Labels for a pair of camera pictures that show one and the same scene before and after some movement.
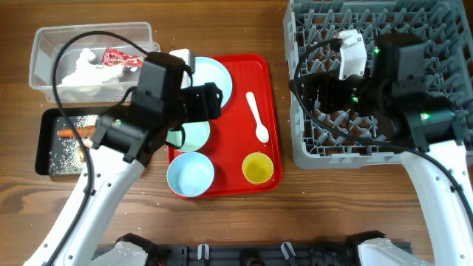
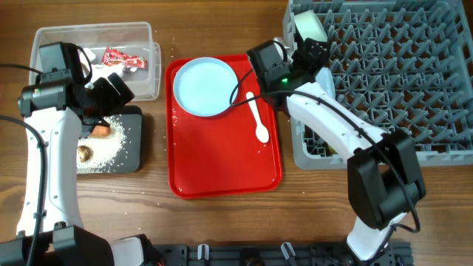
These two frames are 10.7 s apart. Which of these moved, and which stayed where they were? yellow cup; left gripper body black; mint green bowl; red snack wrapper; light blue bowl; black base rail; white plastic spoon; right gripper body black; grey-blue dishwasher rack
Moved: yellow cup; mint green bowl; left gripper body black; light blue bowl; right gripper body black
Stayed: white plastic spoon; grey-blue dishwasher rack; black base rail; red snack wrapper
